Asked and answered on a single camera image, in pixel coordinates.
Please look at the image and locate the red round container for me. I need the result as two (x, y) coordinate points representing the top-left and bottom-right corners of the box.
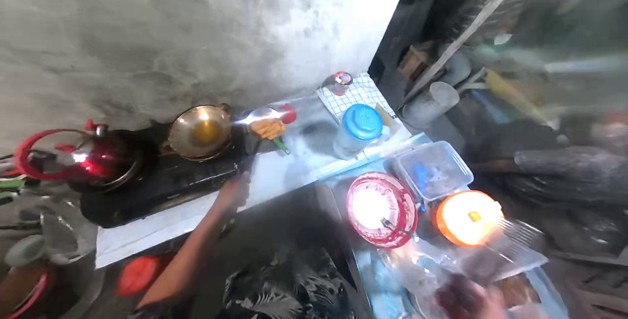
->
(116, 256), (163, 297)

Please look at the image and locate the metal spoon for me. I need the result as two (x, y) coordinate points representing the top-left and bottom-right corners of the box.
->
(381, 217), (420, 241)

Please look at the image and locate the blue tablecloth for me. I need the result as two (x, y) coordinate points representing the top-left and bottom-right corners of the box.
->
(318, 133), (570, 319)

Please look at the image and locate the person's right hand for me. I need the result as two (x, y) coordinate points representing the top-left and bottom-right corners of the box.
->
(437, 277), (506, 319)

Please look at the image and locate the person's left hand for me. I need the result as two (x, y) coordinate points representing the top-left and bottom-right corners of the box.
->
(217, 171), (251, 214)

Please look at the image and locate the red patterned bowl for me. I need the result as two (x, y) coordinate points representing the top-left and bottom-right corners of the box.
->
(346, 171), (419, 249)

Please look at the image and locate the person's body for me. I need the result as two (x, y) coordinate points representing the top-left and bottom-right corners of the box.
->
(223, 248), (355, 319)

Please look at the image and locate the orange lidded container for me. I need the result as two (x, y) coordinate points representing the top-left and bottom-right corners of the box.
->
(433, 190), (504, 247)

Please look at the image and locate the red kettle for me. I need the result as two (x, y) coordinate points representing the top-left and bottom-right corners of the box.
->
(13, 119), (144, 193)

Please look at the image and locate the grey cylindrical container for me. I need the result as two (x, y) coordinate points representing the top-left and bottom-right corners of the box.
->
(401, 81), (460, 130)

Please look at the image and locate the clear jug with blue lid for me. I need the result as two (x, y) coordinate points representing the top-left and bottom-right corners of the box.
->
(333, 103), (392, 161)

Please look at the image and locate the brown food packet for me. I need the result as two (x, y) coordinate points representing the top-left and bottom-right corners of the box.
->
(495, 273), (541, 310)

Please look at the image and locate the yellow plank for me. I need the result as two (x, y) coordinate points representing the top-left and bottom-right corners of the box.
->
(484, 67), (559, 130)

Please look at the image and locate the metal wok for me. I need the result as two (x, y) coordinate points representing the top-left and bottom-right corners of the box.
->
(162, 103), (233, 163)

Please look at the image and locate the black gas stove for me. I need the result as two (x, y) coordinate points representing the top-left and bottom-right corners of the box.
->
(80, 122), (261, 229)

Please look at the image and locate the pink rimmed basin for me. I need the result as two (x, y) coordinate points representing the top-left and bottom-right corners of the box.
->
(0, 266), (54, 319)

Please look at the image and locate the clear plastic container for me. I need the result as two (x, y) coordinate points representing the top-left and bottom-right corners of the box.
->
(393, 141), (475, 202)

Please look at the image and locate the long wooden pole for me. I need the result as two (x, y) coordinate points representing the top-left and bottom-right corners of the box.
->
(403, 0), (536, 105)

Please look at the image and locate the grey green bowl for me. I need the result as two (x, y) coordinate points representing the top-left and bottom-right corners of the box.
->
(4, 234), (48, 268)

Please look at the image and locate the brown wooden box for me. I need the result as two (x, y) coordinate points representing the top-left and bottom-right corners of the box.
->
(397, 44), (432, 82)

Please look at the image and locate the clear plastic bag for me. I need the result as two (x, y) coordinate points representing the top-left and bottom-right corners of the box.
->
(378, 238), (459, 319)
(14, 189), (99, 266)

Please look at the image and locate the metal wire rack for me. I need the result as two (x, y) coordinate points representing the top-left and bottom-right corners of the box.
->
(461, 218), (549, 281)

